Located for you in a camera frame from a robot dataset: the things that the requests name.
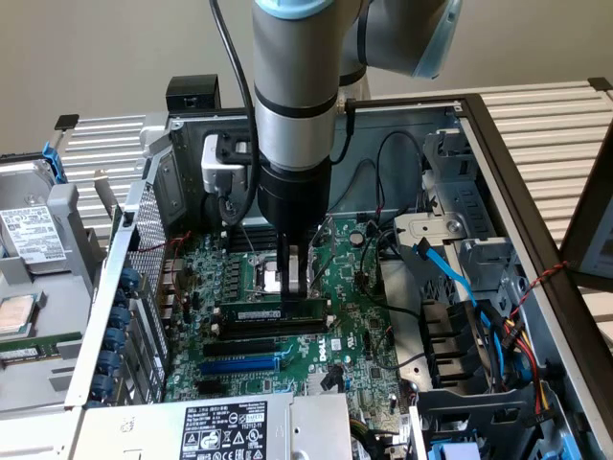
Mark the grey parts rack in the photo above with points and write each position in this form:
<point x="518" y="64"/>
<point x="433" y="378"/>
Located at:
<point x="62" y="297"/>

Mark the blue expansion slot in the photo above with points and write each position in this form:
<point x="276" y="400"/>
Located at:
<point x="239" y="366"/>

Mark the long black expansion slot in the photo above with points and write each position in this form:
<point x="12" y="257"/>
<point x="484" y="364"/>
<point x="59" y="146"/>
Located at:
<point x="239" y="349"/>

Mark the green motherboard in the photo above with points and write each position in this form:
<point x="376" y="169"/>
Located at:
<point x="345" y="287"/>

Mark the silver card bracket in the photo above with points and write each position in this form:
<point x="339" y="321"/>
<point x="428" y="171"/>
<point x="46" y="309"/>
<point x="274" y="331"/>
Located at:
<point x="103" y="189"/>

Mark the silver hard disk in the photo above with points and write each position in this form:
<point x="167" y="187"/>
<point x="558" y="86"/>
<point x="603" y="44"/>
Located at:
<point x="29" y="235"/>

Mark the black box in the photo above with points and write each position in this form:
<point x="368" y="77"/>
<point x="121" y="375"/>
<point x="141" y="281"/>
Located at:
<point x="191" y="93"/>

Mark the metal disk bay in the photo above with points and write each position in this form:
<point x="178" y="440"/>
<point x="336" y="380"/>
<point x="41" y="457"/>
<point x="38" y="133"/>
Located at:
<point x="479" y="201"/>

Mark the thin locking lever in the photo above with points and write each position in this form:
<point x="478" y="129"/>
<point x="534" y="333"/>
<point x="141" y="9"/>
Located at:
<point x="247" y="239"/>

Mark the silver power supply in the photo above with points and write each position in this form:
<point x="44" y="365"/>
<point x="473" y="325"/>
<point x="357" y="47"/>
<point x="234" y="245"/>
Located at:
<point x="143" y="431"/>

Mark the black fan shroud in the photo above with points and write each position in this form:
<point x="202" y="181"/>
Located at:
<point x="445" y="335"/>

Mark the black framed side panel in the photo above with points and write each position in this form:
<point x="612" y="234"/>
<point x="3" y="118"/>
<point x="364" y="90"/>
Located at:
<point x="594" y="201"/>

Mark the blue caddy rail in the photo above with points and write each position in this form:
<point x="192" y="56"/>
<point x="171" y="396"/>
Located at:
<point x="53" y="163"/>

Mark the CPU chip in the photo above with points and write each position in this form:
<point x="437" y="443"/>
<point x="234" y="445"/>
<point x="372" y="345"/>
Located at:
<point x="14" y="316"/>

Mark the blue disk caddy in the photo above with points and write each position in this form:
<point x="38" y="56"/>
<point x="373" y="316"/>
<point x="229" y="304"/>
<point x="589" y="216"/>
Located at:
<point x="455" y="453"/>

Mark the silver chipset heat sink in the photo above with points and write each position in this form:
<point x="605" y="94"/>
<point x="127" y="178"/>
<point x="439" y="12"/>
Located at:
<point x="313" y="383"/>

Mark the grey disk cage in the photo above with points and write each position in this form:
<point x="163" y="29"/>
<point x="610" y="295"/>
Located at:
<point x="479" y="407"/>

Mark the coin battery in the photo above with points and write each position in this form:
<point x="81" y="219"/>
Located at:
<point x="355" y="236"/>

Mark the green RAM stick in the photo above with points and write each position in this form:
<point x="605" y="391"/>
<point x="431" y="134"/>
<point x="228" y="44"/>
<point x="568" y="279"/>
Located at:
<point x="254" y="314"/>
<point x="29" y="353"/>

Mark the open PC case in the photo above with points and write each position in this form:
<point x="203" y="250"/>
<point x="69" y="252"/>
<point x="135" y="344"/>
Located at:
<point x="369" y="120"/>

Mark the CPU socket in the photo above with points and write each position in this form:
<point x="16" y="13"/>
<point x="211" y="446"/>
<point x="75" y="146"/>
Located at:
<point x="265" y="280"/>

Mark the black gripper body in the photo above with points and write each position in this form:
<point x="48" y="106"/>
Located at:
<point x="292" y="201"/>

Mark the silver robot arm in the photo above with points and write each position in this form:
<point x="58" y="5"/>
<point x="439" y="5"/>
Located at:
<point x="292" y="72"/>

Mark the silver rear port block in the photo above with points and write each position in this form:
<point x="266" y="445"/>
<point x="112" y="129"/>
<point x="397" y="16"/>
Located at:
<point x="174" y="268"/>
<point x="167" y="300"/>
<point x="168" y="314"/>
<point x="170" y="284"/>

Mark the short black expansion slot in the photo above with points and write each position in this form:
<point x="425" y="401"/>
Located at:
<point x="213" y="388"/>

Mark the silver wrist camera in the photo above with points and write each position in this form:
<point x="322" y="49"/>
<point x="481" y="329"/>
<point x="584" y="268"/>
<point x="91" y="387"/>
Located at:
<point x="215" y="167"/>

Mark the black table end cap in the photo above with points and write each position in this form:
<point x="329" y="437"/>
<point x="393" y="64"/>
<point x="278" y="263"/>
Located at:
<point x="601" y="84"/>
<point x="67" y="122"/>

